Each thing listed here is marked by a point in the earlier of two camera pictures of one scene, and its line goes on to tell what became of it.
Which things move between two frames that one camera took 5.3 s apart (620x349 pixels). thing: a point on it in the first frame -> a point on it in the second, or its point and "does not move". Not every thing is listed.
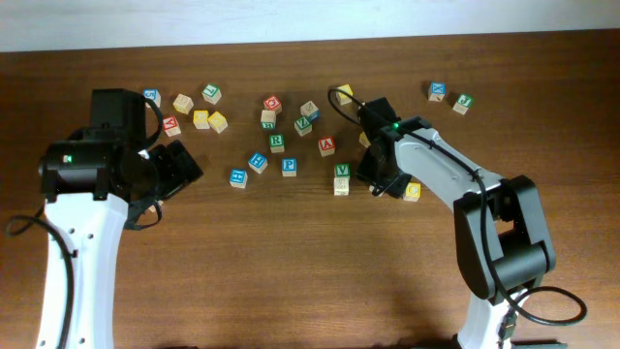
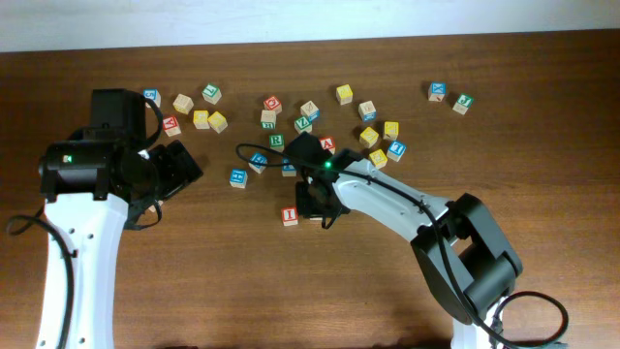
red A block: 326,146 does not move
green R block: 276,142 does not move
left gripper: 180,167 does not move
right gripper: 393,185 -> 305,208
